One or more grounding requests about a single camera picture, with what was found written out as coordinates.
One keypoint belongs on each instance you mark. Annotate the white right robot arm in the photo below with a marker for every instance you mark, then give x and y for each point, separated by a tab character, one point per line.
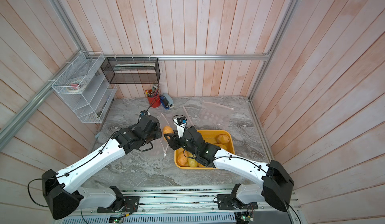
270	181

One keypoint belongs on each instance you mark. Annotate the red metal pencil bucket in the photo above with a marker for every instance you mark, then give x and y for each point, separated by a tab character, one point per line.
154	101

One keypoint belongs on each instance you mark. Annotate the white wire mesh shelf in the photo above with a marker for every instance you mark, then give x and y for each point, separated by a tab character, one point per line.
92	104

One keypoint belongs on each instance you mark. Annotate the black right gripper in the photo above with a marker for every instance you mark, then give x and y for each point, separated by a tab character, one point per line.
174	139

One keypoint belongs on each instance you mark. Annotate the coloured pencils bunch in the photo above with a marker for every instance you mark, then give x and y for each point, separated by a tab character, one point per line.
153	92

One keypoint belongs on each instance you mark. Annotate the tape roll on shelf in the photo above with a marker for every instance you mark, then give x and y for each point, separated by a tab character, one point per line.
76	86

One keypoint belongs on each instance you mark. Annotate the black mesh wall basket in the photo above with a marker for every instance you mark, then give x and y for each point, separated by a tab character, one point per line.
131	70

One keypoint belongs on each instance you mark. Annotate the clear zipper bag pink zip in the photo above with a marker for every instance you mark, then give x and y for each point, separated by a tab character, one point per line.
161	146

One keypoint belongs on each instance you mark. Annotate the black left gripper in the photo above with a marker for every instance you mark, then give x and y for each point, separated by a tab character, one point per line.
154	128

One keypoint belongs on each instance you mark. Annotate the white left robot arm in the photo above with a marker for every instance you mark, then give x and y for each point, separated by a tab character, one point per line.
63	191

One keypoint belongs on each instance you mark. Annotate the light blue stapler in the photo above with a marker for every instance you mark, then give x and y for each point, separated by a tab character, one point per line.
169	100

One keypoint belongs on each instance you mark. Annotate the yellow plastic tray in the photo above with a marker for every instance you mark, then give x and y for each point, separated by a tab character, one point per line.
209	136

